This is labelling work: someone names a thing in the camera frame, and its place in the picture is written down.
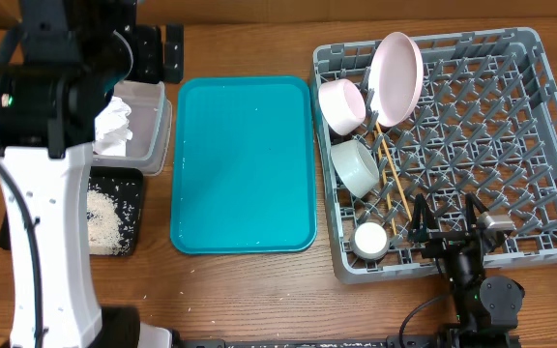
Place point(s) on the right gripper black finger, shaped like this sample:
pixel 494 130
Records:
pixel 472 205
pixel 424 227

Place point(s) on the spilled rice pile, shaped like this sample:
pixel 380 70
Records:
pixel 104 222

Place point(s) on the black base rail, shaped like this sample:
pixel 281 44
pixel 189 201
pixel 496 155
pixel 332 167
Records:
pixel 392 341

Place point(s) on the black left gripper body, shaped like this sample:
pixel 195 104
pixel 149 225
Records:
pixel 147 65

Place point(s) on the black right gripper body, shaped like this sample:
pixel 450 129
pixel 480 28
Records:
pixel 442 243

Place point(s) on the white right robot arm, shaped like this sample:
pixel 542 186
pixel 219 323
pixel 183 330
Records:
pixel 486 306

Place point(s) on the grey dishwasher rack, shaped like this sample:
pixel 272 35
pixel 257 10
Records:
pixel 486 123

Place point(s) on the grey bowl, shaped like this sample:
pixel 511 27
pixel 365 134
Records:
pixel 355 167

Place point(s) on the large white plate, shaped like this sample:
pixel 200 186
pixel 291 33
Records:
pixel 396 79

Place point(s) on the teal serving tray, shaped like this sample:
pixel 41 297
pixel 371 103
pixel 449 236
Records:
pixel 244 167

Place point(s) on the black food waste tray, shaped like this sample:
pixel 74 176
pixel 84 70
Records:
pixel 124 208

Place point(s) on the cardboard back wall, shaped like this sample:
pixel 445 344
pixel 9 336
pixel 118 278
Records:
pixel 292 11

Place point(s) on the pink bowl with rice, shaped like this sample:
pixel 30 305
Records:
pixel 342 105

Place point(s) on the clear plastic waste bin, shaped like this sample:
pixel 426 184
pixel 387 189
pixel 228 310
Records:
pixel 150 123

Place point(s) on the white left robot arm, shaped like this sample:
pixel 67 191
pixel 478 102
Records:
pixel 58 70

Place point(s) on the small white cup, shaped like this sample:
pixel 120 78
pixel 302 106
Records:
pixel 370 241

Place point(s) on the white tissue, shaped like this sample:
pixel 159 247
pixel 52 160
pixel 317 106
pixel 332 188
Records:
pixel 112 129

